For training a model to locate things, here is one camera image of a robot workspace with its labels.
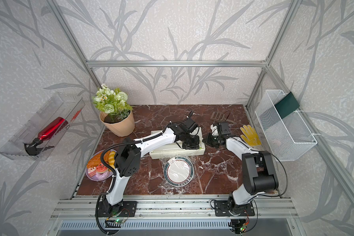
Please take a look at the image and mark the purple plate of toy food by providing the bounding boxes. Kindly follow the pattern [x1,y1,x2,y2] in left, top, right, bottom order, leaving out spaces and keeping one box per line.
[85,149,116,182]

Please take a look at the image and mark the clear plastic wrap sheet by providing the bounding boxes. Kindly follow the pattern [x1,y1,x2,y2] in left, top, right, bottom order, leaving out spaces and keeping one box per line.
[161,155,197,188]

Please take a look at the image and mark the white plate green red rim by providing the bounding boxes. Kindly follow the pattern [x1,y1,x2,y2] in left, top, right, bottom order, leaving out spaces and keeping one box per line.
[163,156,194,187]

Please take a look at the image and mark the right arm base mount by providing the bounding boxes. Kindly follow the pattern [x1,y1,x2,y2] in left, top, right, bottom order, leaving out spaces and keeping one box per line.
[210,200,256,217]

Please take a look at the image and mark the yellow work glove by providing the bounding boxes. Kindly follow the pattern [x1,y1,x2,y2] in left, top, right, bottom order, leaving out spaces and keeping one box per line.
[241,125,262,148]

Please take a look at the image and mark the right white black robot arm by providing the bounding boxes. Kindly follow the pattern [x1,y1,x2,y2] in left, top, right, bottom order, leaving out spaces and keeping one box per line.
[203,122,279,206]

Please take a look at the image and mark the white wire mesh basket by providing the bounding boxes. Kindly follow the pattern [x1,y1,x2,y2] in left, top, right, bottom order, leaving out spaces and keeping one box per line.
[255,89,317,161]

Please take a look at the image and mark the cream plastic wrap dispenser box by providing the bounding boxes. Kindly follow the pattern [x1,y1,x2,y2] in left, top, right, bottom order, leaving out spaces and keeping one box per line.
[149,128,206,159]

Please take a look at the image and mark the white green artificial flowers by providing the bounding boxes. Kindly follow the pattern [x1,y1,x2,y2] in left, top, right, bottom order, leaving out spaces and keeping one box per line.
[92,84,133,124]

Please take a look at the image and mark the aluminium front rail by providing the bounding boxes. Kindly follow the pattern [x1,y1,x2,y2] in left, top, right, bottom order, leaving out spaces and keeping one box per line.
[50,195,298,220]

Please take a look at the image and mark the clear plastic wall bin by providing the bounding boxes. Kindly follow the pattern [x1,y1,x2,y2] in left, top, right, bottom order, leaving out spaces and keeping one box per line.
[0,92,85,161]

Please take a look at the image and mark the red spray bottle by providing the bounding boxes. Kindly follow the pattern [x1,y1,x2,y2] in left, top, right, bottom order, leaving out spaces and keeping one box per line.
[24,109,82,156]

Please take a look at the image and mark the beige flower pot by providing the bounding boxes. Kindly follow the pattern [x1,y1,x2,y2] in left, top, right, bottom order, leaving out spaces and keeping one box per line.
[99,111,135,137]

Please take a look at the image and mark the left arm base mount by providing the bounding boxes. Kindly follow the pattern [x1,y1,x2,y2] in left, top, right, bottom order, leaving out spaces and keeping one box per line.
[95,201,138,218]

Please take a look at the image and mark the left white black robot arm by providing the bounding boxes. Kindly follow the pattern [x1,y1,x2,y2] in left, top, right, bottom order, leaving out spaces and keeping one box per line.
[100,117,200,207]

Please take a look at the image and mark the brown slotted spatula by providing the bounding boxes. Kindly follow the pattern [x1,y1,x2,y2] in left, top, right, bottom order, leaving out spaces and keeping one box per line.
[210,111,235,124]

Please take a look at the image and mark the dark green card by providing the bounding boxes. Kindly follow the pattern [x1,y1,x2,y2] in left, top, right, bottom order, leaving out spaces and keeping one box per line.
[275,92,300,119]

